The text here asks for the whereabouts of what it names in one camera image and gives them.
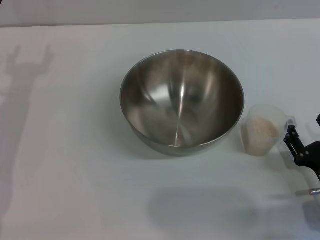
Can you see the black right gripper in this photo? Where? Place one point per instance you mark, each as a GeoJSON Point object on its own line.
{"type": "Point", "coordinates": [312, 157]}

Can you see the white uncooked rice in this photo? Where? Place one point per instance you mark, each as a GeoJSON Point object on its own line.
{"type": "Point", "coordinates": [262, 131]}

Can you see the clear plastic measuring cup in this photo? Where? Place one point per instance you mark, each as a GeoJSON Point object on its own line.
{"type": "Point", "coordinates": [257, 112]}

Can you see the stainless steel mixing bowl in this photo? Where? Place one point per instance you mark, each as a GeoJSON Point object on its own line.
{"type": "Point", "coordinates": [175, 100]}

